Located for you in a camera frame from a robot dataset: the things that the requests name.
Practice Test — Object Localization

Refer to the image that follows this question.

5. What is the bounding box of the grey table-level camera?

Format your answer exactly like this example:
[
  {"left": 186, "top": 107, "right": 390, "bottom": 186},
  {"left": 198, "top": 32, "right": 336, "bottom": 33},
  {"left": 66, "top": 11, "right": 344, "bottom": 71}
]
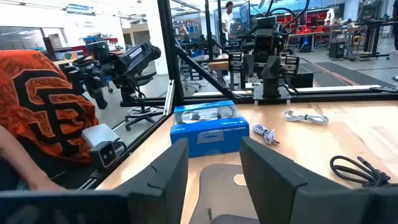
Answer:
[{"left": 81, "top": 123, "right": 127, "bottom": 169}]

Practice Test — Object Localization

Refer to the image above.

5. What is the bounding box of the blue game controller box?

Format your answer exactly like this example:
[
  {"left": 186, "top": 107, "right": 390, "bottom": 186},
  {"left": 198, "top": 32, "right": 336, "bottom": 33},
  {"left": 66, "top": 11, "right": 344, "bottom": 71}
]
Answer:
[{"left": 169, "top": 100, "right": 251, "bottom": 159}]

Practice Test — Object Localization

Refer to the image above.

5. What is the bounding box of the person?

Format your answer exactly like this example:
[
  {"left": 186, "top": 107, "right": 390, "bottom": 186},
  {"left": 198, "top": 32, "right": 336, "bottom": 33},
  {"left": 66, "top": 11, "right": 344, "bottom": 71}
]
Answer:
[
  {"left": 0, "top": 49, "right": 100, "bottom": 191},
  {"left": 221, "top": 1, "right": 235, "bottom": 35}
]

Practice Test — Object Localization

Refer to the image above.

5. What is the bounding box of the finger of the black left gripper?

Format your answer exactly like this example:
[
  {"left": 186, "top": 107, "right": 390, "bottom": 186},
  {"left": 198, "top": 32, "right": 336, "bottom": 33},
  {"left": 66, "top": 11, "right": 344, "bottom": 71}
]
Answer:
[
  {"left": 262, "top": 55, "right": 282, "bottom": 80},
  {"left": 243, "top": 54, "right": 256, "bottom": 78}
]

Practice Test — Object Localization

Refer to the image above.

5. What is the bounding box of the black braided USB-C cable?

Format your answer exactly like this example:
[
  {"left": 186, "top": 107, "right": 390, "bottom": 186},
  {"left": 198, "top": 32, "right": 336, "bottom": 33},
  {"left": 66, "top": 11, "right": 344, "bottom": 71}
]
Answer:
[{"left": 330, "top": 155, "right": 398, "bottom": 188}]

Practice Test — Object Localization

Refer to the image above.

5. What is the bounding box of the black metal frame post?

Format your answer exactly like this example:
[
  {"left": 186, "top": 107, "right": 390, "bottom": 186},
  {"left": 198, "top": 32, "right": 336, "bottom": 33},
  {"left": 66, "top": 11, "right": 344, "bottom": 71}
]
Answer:
[{"left": 156, "top": 0, "right": 185, "bottom": 106}]

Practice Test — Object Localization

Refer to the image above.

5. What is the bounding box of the black office chair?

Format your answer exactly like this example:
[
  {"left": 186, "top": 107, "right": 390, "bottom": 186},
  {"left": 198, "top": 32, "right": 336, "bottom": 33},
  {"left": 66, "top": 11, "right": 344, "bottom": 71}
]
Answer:
[{"left": 123, "top": 70, "right": 165, "bottom": 132}]

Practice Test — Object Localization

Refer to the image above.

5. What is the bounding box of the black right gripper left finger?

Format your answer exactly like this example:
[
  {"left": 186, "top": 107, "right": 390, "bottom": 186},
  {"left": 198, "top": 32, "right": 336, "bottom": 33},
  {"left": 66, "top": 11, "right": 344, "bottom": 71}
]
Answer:
[{"left": 114, "top": 138, "right": 190, "bottom": 224}]

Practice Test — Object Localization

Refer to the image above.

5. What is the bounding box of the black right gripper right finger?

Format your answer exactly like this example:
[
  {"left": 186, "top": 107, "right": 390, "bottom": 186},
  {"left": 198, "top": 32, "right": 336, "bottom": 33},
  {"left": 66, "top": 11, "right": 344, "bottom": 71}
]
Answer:
[{"left": 239, "top": 136, "right": 398, "bottom": 224}]

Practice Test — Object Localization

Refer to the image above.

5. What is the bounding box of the white USB-C cable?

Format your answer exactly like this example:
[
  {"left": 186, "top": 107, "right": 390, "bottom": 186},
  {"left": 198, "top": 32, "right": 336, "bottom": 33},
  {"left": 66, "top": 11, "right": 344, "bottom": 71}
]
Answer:
[
  {"left": 283, "top": 110, "right": 330, "bottom": 126},
  {"left": 252, "top": 124, "right": 280, "bottom": 146}
]

